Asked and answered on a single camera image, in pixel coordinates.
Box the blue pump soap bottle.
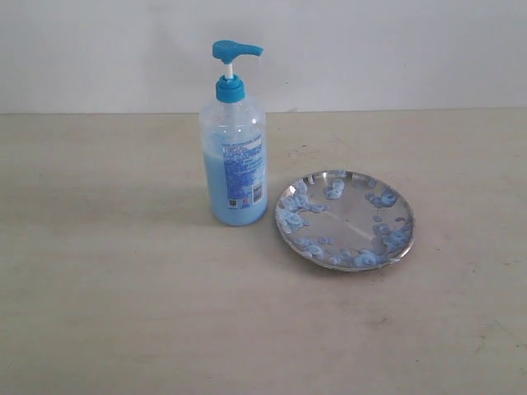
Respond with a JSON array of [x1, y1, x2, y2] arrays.
[[199, 40, 268, 226]]

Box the round steel plate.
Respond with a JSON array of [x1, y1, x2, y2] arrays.
[[274, 170, 415, 272]]

